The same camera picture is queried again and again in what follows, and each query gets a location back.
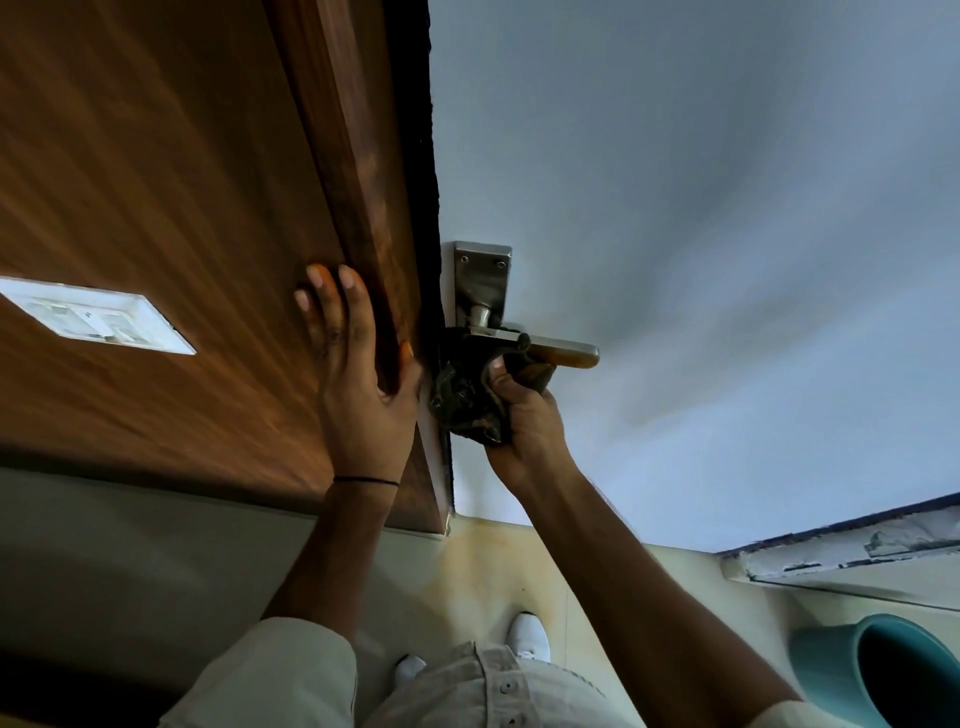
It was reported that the person's left hand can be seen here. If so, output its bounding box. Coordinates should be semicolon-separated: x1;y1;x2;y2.
293;263;425;483

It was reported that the person's right hand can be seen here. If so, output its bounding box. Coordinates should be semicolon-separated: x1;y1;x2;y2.
486;357;580;500

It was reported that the dark cleaning cloth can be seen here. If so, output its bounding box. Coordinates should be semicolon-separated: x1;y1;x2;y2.
429;326;556;446

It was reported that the person's left forearm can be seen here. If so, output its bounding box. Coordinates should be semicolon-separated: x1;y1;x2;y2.
261;480;400;645

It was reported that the person's right forearm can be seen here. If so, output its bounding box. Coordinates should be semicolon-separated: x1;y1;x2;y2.
517;465;802;728

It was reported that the white door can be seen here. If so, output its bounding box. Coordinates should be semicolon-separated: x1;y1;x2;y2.
426;0;960;555

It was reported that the beige buttoned shirt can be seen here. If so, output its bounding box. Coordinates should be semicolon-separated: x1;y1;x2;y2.
157;616;852;728

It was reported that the white chipped ledge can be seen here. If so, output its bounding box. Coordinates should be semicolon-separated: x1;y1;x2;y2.
718;492;960;612

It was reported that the teal plastic bucket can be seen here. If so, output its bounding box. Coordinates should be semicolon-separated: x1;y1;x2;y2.
788;613;960;728

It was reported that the metal door lever handle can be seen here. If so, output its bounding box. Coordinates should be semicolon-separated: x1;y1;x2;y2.
466;304;601;371

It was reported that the metal handle backplate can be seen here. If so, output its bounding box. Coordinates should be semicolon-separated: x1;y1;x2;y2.
453;240;514;331

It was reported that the brown wooden door frame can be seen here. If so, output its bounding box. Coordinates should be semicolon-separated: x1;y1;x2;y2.
262;0;456;536

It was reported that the white wall switch plate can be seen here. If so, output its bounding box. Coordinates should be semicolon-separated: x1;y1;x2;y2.
0;275;198;357

